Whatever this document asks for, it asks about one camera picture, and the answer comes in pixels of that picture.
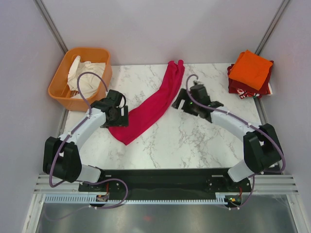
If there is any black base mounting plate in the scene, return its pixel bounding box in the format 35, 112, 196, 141
78, 168, 251, 200

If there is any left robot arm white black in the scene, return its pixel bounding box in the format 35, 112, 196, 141
43, 90, 129, 191

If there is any left corner metal post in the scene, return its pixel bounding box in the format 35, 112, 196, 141
34, 0, 68, 53

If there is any white crumpled t shirt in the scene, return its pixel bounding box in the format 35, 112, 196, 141
67, 56, 106, 99

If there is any right corner metal post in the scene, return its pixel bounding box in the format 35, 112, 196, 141
255, 0, 291, 55

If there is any aluminium frame rail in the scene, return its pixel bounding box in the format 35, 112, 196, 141
34, 175, 298, 195

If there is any magenta pink t shirt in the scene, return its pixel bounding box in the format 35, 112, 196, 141
109, 60, 185, 145

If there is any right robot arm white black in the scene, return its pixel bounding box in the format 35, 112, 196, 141
172, 83, 283, 191

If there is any corner metal post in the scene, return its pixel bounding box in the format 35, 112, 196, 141
34, 0, 68, 53
255, 0, 291, 55

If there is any orange plastic basket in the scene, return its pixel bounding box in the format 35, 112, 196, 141
48, 47, 112, 112

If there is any dark red folded t shirt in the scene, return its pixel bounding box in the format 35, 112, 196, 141
228, 67, 273, 99

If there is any white slotted cable duct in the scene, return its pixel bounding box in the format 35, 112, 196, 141
44, 193, 235, 205

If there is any orange folded t shirt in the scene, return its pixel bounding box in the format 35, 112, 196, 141
229, 50, 273, 91

